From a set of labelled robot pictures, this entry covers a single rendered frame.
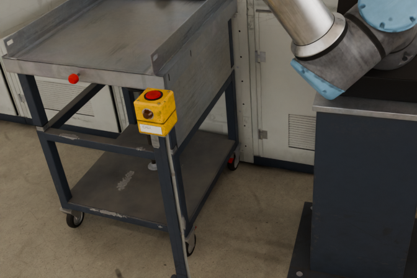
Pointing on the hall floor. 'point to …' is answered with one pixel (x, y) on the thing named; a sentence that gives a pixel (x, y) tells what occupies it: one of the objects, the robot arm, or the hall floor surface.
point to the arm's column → (363, 195)
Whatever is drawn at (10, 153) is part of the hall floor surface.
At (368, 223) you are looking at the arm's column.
